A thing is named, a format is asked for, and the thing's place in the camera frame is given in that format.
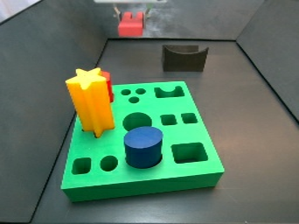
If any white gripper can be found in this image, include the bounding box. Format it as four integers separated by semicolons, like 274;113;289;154
94;0;169;23

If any green foam shape board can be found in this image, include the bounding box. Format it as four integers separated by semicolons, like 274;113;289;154
61;81;225;202

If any blue cylinder peg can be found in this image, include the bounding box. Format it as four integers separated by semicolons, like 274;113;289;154
125;126;165;169

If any red double-square block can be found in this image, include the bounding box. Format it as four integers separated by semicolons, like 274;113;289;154
118;11;145;37

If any yellow star prism peg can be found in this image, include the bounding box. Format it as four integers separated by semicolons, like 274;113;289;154
66;67;115;137

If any black curved holder stand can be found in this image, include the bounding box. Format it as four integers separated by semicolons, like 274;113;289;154
163;45;210;72

